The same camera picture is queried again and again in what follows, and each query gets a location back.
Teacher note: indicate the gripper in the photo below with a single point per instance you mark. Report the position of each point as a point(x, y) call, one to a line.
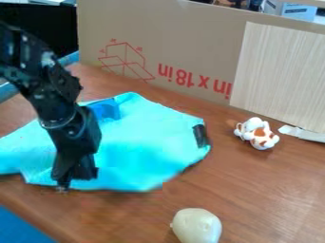
point(74, 133)

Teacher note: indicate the white paper scrap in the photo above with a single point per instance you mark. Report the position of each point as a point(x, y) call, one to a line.
point(301, 132)

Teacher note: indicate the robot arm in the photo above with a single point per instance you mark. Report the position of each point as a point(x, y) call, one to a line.
point(34, 72)

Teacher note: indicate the pale yellow toy potato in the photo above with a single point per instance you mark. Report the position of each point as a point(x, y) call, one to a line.
point(197, 226)

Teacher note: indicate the light wooden board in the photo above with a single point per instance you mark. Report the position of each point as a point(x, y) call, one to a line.
point(281, 74)

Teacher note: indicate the cardboard box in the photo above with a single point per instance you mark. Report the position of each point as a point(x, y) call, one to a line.
point(169, 44)

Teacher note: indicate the turquoise cloth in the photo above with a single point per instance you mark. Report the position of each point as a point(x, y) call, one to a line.
point(144, 148)

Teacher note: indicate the white and orange plush toy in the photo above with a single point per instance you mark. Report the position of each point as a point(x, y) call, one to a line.
point(257, 133)

